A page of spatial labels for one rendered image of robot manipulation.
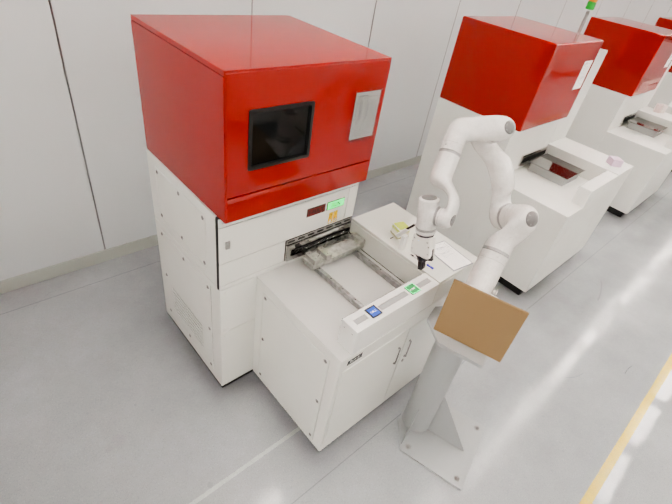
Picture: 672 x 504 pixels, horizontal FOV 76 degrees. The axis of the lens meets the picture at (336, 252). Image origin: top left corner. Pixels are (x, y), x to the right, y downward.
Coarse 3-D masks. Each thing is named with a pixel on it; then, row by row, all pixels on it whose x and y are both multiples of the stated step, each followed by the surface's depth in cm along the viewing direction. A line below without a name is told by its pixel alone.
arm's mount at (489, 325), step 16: (464, 288) 182; (448, 304) 190; (464, 304) 186; (480, 304) 182; (496, 304) 178; (448, 320) 194; (464, 320) 190; (480, 320) 186; (496, 320) 181; (512, 320) 178; (448, 336) 199; (464, 336) 194; (480, 336) 190; (496, 336) 185; (512, 336) 181; (480, 352) 194; (496, 352) 189
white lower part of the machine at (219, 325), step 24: (168, 240) 232; (168, 264) 246; (192, 264) 216; (168, 288) 261; (192, 288) 228; (216, 288) 202; (240, 288) 209; (168, 312) 280; (192, 312) 241; (216, 312) 212; (240, 312) 219; (192, 336) 256; (216, 336) 224; (240, 336) 230; (216, 360) 237; (240, 360) 243
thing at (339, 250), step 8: (352, 240) 237; (328, 248) 228; (336, 248) 229; (344, 248) 230; (352, 248) 231; (360, 248) 236; (320, 256) 222; (336, 256) 224; (312, 264) 216; (320, 264) 218
